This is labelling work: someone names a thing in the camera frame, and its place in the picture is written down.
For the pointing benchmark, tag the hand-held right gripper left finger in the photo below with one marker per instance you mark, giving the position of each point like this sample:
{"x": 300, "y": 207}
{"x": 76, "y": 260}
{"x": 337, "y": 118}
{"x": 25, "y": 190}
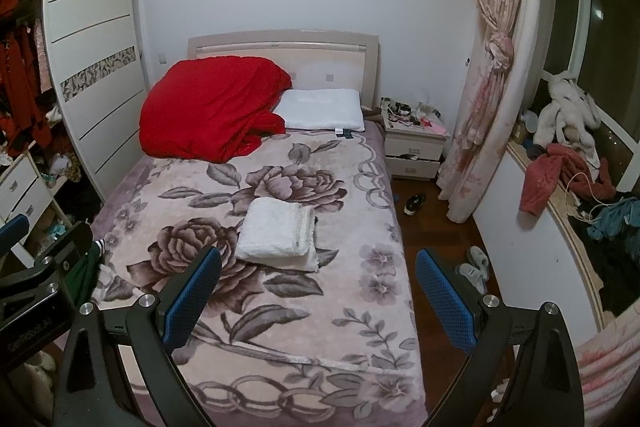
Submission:
{"x": 192, "y": 292}

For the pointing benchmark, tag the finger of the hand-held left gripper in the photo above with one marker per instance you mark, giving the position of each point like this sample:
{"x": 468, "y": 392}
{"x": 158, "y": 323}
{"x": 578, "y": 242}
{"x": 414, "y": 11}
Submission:
{"x": 12, "y": 229}
{"x": 70, "y": 244}

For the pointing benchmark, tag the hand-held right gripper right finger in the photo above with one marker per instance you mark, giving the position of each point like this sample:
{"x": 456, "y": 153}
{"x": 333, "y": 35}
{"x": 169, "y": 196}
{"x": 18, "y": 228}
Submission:
{"x": 445, "y": 302}

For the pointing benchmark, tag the white fluffy sweater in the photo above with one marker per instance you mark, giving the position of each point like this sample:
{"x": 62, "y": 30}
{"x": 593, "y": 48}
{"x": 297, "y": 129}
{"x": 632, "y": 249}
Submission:
{"x": 277, "y": 232}

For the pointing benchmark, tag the red hanging clothes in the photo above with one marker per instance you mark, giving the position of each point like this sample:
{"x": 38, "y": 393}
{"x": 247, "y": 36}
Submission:
{"x": 17, "y": 72}

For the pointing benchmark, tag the dark clothes pile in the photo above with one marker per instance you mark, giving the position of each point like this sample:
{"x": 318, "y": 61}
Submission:
{"x": 615, "y": 267}

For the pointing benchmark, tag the green white-striped garment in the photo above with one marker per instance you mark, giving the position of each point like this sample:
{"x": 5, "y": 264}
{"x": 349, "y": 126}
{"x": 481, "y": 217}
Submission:
{"x": 85, "y": 277}

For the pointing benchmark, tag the white slipper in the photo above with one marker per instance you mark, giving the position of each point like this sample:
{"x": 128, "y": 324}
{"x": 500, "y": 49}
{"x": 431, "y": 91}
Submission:
{"x": 479, "y": 261}
{"x": 470, "y": 276}

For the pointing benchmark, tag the white drawer unit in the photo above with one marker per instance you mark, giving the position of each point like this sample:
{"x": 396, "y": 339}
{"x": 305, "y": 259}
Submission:
{"x": 20, "y": 192}

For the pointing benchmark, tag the white furry slippers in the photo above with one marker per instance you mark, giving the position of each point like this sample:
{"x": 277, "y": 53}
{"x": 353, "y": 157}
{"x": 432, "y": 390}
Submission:
{"x": 37, "y": 369}

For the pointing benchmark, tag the leopard print cloth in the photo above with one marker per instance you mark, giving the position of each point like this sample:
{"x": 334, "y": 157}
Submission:
{"x": 72, "y": 169}

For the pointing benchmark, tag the black shoe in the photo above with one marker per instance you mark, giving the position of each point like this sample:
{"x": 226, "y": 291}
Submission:
{"x": 415, "y": 203}

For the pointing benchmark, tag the floral plush blanket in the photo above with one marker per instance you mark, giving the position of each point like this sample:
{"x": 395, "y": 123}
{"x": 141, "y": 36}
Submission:
{"x": 320, "y": 307}

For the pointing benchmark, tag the white nightstand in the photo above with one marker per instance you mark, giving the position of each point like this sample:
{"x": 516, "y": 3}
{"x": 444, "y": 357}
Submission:
{"x": 415, "y": 149}

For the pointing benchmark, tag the red padded jacket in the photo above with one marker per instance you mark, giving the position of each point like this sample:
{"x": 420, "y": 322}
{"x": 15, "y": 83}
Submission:
{"x": 545, "y": 172}

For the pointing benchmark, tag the pink floral bedding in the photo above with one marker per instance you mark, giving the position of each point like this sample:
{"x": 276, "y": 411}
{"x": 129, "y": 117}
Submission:
{"x": 610, "y": 357}

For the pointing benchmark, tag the red quilt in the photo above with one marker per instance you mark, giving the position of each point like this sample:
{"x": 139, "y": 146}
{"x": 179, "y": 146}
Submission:
{"x": 210, "y": 107}

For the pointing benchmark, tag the teal cloth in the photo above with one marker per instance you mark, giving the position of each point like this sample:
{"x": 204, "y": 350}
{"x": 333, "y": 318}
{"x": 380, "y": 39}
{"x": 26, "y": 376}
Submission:
{"x": 615, "y": 217}

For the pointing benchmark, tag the nightstand clutter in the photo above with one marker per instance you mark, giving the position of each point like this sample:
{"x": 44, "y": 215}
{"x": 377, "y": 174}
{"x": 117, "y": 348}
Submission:
{"x": 410, "y": 112}

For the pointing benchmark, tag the white wardrobe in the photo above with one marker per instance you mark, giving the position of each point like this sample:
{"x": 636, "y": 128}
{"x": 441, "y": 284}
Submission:
{"x": 95, "y": 32}

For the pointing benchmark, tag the white pillow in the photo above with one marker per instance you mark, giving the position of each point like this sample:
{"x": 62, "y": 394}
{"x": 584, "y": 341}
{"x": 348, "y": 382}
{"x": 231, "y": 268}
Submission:
{"x": 320, "y": 109}

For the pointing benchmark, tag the white plush toy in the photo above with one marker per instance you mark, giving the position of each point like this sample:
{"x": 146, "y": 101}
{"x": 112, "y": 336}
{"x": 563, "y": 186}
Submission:
{"x": 565, "y": 112}

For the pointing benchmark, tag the pink floral curtain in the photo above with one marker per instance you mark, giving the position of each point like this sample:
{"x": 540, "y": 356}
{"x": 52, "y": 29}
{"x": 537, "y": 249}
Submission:
{"x": 492, "y": 7}

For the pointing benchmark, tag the window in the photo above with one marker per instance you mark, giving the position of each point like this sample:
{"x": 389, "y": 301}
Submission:
{"x": 610, "y": 32}

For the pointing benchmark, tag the beige bed frame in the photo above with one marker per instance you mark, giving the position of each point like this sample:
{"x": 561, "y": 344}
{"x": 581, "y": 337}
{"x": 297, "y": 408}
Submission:
{"x": 330, "y": 57}

